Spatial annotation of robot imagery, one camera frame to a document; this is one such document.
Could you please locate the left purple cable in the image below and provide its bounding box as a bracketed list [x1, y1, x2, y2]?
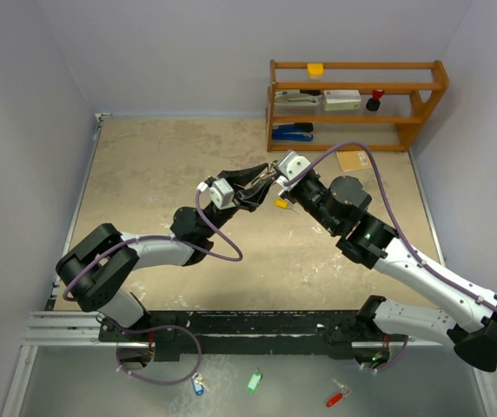
[62, 186, 244, 386]

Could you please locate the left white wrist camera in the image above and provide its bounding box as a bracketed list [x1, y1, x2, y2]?
[196, 177, 235, 209]

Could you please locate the green key tag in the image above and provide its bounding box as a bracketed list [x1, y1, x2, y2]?
[246, 370, 262, 394]

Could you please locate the grey stapler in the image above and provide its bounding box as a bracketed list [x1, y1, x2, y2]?
[275, 89, 321, 107]

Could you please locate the large metal keyring with clips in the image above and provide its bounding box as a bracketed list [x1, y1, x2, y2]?
[249, 163, 275, 187]

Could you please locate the key with yellow tag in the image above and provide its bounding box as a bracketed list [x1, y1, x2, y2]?
[275, 199, 299, 214]

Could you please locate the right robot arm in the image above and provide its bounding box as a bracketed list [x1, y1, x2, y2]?
[277, 168, 497, 373]

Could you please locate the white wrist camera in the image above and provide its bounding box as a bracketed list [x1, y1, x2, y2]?
[274, 150, 310, 191]
[196, 177, 235, 209]

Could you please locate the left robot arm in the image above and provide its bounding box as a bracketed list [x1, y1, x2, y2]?
[56, 163, 274, 341]

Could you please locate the key with red tag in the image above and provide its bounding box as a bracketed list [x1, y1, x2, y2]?
[325, 378, 351, 408]

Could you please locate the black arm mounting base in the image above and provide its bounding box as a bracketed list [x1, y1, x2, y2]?
[96, 310, 405, 362]

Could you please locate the wooden shelf rack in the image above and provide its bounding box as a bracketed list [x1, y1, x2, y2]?
[266, 60, 449, 151]

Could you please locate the aluminium table frame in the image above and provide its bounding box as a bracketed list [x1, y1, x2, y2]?
[1, 113, 497, 416]

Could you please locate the brown envelope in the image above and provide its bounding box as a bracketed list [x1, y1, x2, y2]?
[336, 150, 372, 172]

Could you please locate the white and red box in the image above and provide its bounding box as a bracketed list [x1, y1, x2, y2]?
[322, 89, 361, 111]

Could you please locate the red and black stamp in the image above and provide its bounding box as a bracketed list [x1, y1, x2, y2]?
[366, 89, 385, 112]

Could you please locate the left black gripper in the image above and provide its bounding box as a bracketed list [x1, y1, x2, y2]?
[202, 164, 276, 239]

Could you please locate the yellow box on shelf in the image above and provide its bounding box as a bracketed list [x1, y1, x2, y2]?
[307, 63, 324, 79]

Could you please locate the blue stapler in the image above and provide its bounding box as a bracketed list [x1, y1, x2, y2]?
[271, 122, 314, 142]

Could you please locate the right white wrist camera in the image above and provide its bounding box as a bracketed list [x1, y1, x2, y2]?
[274, 150, 310, 191]

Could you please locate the key with blue tag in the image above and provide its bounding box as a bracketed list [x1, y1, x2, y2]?
[191, 373, 209, 396]

